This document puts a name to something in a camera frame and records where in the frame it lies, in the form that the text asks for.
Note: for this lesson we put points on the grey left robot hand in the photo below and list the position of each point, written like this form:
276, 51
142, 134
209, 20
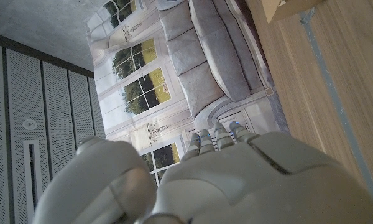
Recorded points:
251, 186

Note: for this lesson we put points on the brown cardboard box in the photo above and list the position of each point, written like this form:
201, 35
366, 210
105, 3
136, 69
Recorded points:
286, 9

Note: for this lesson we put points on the printed living room backdrop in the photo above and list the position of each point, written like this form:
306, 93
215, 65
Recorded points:
205, 62

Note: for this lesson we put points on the long ceiling vent slot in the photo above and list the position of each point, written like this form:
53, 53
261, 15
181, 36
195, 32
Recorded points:
32, 177

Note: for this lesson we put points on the round white ceiling detector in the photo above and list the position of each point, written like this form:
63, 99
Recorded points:
29, 124

